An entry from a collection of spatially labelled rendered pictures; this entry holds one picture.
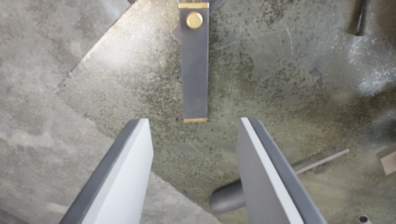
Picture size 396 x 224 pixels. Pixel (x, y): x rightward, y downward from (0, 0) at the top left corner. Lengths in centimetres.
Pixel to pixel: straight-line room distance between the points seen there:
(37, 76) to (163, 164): 126
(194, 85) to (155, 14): 7
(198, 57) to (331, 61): 12
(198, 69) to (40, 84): 133
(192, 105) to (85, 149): 144
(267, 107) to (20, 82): 145
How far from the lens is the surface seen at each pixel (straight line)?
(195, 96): 18
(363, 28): 22
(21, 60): 146
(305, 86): 22
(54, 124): 157
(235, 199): 26
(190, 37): 16
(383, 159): 26
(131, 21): 18
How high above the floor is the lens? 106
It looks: 60 degrees down
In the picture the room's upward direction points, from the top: 179 degrees clockwise
